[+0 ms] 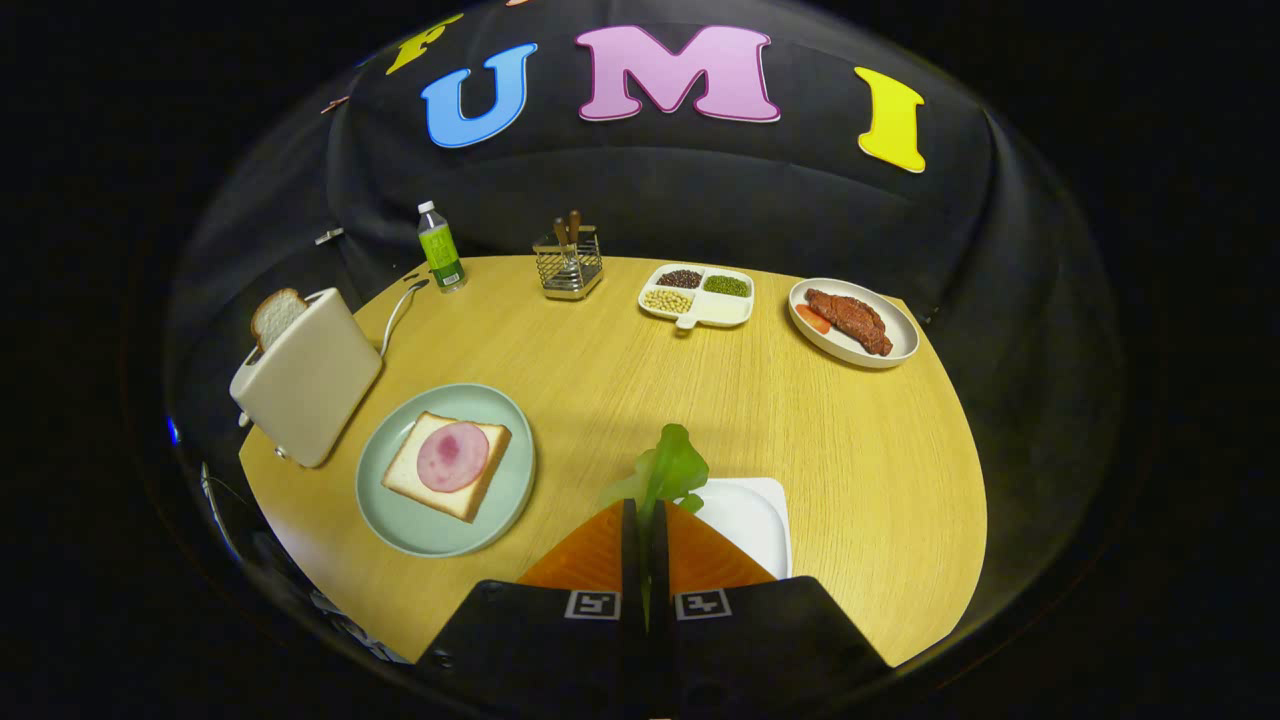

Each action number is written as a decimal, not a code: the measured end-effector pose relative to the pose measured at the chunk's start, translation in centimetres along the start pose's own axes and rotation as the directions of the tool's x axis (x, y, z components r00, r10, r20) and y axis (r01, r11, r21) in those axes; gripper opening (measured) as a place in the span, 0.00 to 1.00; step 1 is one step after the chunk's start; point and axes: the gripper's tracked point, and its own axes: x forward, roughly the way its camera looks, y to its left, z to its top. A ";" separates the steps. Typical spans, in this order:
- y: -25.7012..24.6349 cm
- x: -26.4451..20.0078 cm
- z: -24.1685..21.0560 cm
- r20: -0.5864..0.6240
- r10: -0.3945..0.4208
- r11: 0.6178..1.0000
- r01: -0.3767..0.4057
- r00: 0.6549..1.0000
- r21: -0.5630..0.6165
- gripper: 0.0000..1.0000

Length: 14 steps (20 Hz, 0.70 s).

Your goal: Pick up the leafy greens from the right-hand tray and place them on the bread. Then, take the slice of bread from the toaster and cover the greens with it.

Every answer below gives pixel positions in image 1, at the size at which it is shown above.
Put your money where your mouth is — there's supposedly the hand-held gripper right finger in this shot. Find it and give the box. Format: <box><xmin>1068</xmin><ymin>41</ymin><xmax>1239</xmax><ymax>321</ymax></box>
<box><xmin>645</xmin><ymin>498</ymin><xmax>893</xmax><ymax>706</ymax></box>

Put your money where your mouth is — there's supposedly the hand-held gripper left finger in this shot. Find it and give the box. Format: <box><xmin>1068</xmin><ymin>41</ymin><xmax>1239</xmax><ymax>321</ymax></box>
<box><xmin>415</xmin><ymin>498</ymin><xmax>646</xmax><ymax>701</ymax></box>

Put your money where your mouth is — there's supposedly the green lettuce leaf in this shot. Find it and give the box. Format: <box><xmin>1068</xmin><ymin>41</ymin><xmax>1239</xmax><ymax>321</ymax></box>
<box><xmin>598</xmin><ymin>423</ymin><xmax>711</xmax><ymax>631</ymax></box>

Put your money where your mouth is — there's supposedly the plain toast bread slice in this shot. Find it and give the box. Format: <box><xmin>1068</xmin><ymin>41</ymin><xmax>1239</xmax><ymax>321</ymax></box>
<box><xmin>250</xmin><ymin>288</ymin><xmax>309</xmax><ymax>353</ymax></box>

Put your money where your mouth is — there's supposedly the white square plate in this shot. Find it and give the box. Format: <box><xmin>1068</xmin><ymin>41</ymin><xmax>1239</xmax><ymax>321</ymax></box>
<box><xmin>690</xmin><ymin>477</ymin><xmax>793</xmax><ymax>581</ymax></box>

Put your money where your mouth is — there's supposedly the pink ham slice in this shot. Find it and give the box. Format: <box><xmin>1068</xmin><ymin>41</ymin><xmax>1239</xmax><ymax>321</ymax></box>
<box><xmin>416</xmin><ymin>421</ymin><xmax>491</xmax><ymax>494</ymax></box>

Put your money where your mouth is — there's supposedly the bread slice under ham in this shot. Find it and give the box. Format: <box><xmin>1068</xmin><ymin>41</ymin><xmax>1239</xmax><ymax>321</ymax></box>
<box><xmin>381</xmin><ymin>410</ymin><xmax>513</xmax><ymax>524</ymax></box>

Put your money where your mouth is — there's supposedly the pale green round plate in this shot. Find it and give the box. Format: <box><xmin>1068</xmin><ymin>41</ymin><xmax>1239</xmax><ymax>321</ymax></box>
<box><xmin>355</xmin><ymin>383</ymin><xmax>538</xmax><ymax>559</ymax></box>

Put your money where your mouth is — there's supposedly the white divided dish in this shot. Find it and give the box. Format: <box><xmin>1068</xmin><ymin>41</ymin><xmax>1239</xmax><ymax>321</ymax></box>
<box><xmin>637</xmin><ymin>263</ymin><xmax>756</xmax><ymax>331</ymax></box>

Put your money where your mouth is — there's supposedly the brown meat steak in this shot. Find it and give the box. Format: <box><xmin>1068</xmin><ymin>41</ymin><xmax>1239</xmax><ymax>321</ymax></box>
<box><xmin>805</xmin><ymin>288</ymin><xmax>894</xmax><ymax>357</ymax></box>

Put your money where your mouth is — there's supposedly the round white plate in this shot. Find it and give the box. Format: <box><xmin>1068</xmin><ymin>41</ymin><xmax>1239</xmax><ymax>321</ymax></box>
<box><xmin>787</xmin><ymin>277</ymin><xmax>920</xmax><ymax>370</ymax></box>

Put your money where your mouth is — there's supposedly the white toaster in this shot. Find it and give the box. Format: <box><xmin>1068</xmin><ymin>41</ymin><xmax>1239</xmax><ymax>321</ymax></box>
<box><xmin>229</xmin><ymin>287</ymin><xmax>384</xmax><ymax>469</ymax></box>

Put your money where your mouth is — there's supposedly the green label drink bottle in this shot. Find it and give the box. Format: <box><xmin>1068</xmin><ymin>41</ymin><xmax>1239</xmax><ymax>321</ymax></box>
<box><xmin>416</xmin><ymin>200</ymin><xmax>468</xmax><ymax>294</ymax></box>

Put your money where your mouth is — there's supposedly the black backdrop cloth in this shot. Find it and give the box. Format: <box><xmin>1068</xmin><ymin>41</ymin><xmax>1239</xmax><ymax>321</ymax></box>
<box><xmin>165</xmin><ymin>0</ymin><xmax>1126</xmax><ymax>521</ymax></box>

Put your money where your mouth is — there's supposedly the metal wire utensil holder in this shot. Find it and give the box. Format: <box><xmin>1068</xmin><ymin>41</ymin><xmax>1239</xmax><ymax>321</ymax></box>
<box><xmin>532</xmin><ymin>225</ymin><xmax>605</xmax><ymax>302</ymax></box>

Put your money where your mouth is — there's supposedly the white toaster cable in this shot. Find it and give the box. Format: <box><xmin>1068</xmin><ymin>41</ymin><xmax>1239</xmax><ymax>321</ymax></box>
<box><xmin>380</xmin><ymin>278</ymin><xmax>431</xmax><ymax>358</ymax></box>

